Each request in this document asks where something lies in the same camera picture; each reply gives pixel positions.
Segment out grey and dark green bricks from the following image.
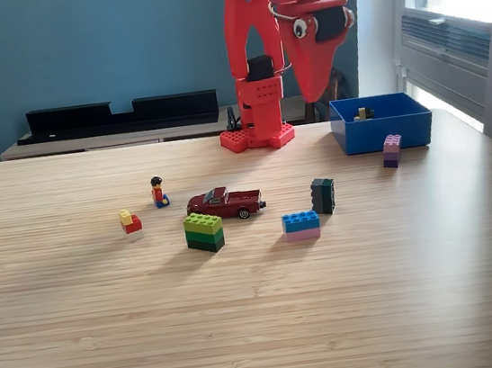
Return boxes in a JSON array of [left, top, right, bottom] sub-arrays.
[[307, 175, 340, 218]]

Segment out blue and pink brick stack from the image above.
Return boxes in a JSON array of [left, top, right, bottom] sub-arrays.
[[280, 208, 323, 244]]

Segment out dark wooden chair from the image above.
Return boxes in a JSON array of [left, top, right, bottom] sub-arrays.
[[298, 66, 352, 125]]

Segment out blue plastic box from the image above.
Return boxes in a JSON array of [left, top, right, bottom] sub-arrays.
[[326, 87, 437, 158]]

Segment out purple brick stack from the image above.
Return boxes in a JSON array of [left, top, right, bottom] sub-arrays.
[[379, 132, 406, 170]]

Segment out grey window heating unit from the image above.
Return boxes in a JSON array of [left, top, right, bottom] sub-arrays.
[[389, 0, 492, 130]]

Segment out dark red toy pickup car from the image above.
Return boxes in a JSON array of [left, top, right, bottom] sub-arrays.
[[183, 181, 269, 228]]

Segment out toy figure red shirt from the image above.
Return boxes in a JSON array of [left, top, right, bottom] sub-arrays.
[[148, 175, 172, 210]]

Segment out green brick stack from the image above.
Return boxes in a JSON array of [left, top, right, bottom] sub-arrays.
[[181, 208, 228, 257]]

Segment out black long shelf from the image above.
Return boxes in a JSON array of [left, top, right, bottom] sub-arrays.
[[13, 86, 222, 148]]

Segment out pale wooden sideboard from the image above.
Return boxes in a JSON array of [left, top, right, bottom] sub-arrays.
[[0, 94, 311, 166]]

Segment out yellow red white brick stack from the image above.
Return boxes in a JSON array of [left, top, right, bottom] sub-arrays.
[[117, 206, 146, 244]]

